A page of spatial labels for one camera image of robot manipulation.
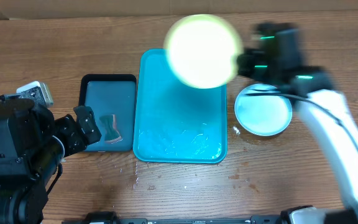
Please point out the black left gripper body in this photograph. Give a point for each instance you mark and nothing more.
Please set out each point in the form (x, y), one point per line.
(68, 132)

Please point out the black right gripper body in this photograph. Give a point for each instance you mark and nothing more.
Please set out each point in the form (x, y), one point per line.
(266, 70)

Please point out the light blue plate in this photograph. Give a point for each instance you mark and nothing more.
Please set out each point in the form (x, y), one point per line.
(262, 115)

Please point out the yellow plate with blue stain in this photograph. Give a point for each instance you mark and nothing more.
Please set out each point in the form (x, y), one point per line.
(202, 50)

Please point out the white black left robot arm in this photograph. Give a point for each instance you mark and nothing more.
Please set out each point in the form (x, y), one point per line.
(32, 146)

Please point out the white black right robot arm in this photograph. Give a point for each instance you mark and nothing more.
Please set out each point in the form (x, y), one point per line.
(327, 115)

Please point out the black sponge tray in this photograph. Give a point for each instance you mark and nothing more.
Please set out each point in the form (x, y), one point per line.
(111, 94)

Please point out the teal plastic tray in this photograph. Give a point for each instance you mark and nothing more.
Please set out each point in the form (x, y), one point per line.
(176, 123)

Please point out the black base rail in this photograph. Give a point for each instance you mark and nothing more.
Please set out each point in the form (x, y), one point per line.
(197, 221)

